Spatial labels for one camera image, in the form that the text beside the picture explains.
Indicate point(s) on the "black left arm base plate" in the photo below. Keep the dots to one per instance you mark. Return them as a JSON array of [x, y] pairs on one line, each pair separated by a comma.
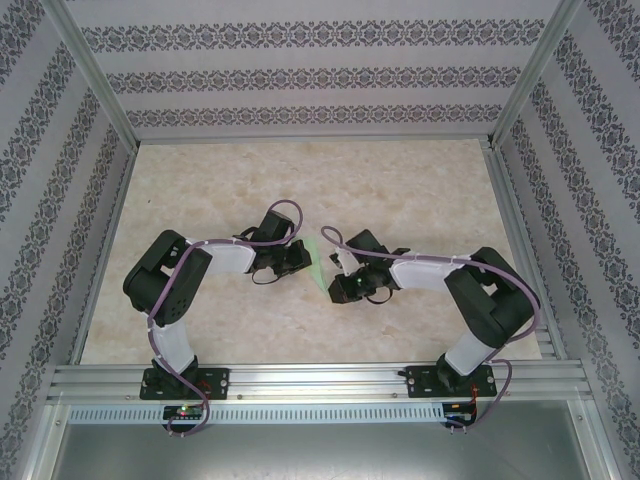
[[215, 382]]

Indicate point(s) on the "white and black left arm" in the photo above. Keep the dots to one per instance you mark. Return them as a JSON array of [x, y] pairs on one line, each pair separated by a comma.
[[170, 290]]

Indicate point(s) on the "aluminium mounting rail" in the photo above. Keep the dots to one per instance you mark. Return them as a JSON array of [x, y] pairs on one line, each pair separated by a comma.
[[315, 382]]

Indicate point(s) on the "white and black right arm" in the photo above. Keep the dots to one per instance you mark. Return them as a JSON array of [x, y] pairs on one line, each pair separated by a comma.
[[490, 305]]

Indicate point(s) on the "grey sheet metal tray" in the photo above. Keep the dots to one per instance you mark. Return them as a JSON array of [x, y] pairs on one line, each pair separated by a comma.
[[320, 450]]

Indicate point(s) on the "aluminium frame post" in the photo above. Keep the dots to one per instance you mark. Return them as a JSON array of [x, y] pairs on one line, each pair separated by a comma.
[[97, 75], [533, 75]]

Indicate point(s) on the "aluminium table side rail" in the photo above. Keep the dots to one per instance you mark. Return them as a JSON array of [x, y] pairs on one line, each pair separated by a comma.
[[102, 250], [509, 200]]

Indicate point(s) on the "aluminium frame bar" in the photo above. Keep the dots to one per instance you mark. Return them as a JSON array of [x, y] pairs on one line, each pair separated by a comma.
[[42, 445], [597, 445]]

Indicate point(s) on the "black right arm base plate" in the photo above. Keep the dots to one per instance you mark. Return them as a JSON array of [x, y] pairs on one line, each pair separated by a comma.
[[422, 382]]

